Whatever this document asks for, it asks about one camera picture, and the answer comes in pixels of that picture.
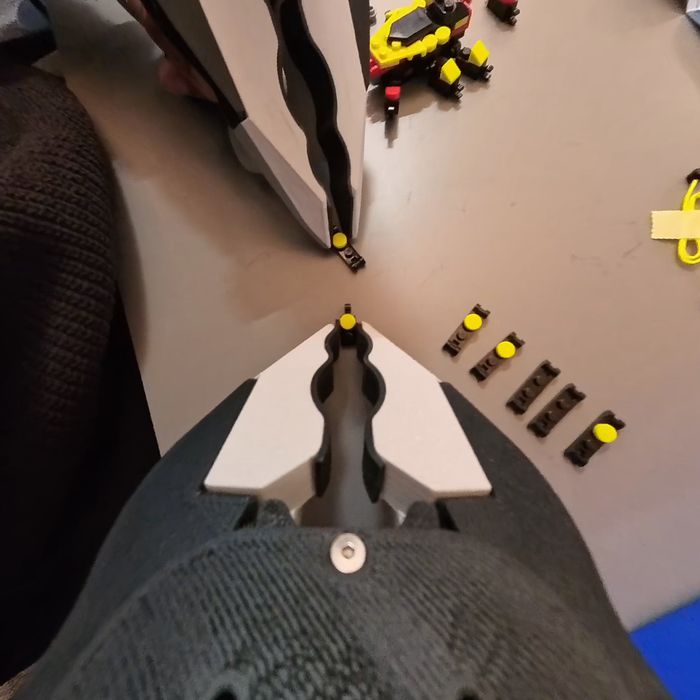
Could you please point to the small black red lego assembly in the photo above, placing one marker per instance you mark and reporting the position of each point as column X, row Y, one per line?
column 503, row 10

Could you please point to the black lego plate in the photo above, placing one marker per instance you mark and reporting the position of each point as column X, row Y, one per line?
column 533, row 387
column 556, row 411

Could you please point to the person's left hand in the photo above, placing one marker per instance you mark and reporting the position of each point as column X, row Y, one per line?
column 188, row 85

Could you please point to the instruction booklet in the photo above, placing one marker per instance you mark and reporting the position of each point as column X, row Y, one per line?
column 695, row 5

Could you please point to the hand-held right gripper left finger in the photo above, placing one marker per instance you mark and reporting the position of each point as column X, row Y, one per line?
column 273, row 432

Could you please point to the blue mat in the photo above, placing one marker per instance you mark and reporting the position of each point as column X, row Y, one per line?
column 670, row 656

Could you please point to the black plate with yellow stud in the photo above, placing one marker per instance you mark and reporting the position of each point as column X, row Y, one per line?
column 459, row 339
column 353, row 258
column 489, row 363
column 348, row 321
column 582, row 445

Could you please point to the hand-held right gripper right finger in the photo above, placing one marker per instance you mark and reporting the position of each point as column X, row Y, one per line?
column 426, row 432

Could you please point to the pale tape strip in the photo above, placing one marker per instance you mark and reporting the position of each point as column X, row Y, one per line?
column 675, row 224

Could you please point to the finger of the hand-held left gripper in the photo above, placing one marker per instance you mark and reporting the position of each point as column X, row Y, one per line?
column 350, row 82
column 257, row 82

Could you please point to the yellow black lego model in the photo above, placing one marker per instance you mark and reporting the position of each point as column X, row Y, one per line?
column 415, row 38

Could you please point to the dark knit sweater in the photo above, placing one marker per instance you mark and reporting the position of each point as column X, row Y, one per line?
column 49, row 328

